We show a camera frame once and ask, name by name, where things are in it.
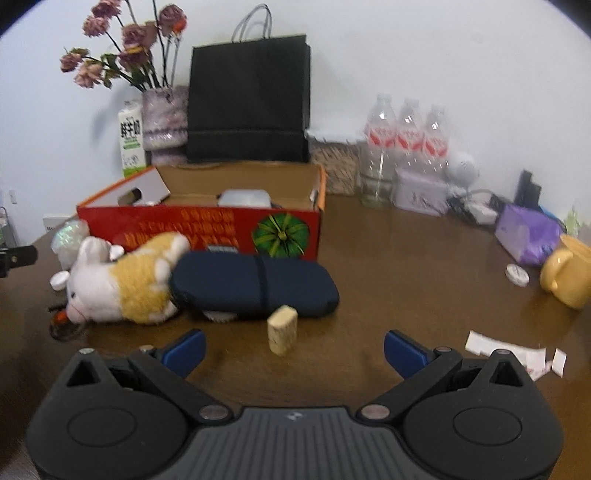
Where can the navy blue pouch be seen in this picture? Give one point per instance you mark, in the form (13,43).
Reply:
(254,286)

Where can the white wall outlet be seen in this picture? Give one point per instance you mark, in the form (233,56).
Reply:
(12,196)

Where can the clear plastic bag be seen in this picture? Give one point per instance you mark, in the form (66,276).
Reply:
(69,240)

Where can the white flat carton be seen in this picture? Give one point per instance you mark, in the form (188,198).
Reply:
(57,221)

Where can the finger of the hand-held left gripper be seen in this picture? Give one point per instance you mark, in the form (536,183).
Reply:
(21,256)

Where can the small white lid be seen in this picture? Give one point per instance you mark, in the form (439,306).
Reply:
(517,276)

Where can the white patterned tin box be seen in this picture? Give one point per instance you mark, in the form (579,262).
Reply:
(420,194)

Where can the white and yellow plush toy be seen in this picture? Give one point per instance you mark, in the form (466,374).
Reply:
(124,286)

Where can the clear glass jar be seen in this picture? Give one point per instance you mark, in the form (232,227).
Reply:
(377,184)

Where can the beige cork block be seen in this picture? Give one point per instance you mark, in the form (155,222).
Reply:
(281,330)

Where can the dried pink rose bouquet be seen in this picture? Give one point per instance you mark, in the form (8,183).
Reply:
(129,46)

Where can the white and green milk carton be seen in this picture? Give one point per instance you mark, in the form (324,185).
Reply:
(131,143)

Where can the black paper bag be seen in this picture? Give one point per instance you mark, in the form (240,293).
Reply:
(249,97)

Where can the purple tissue pack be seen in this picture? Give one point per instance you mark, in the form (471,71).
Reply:
(526,235)

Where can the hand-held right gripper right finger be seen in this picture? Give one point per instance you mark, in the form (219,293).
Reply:
(404,354)

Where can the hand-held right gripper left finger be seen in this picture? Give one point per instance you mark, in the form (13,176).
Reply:
(189,349)

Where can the clear container of wooden pieces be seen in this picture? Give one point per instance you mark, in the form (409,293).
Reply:
(334,161)

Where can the white paper receipt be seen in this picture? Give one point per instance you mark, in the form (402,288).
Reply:
(508,353)

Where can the wooden desktop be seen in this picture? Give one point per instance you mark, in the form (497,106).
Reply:
(415,277)

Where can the yellow mug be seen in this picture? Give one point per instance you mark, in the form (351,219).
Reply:
(570,277)

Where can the translucent plastic box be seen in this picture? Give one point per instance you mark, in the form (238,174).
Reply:
(244,198)

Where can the black upright device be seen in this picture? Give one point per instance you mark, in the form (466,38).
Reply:
(526,189)

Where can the small green-tinted bottle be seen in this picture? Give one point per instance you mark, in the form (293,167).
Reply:
(573,221)

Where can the white round speaker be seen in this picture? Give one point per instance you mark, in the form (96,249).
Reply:
(461,170)

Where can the red cardboard box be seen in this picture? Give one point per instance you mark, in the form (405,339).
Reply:
(198,228)

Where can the clear water bottle red label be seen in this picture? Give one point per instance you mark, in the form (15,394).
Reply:
(411,134)
(436,138)
(381,124)

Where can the purple marbled vase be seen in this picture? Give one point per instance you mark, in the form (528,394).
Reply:
(164,124)

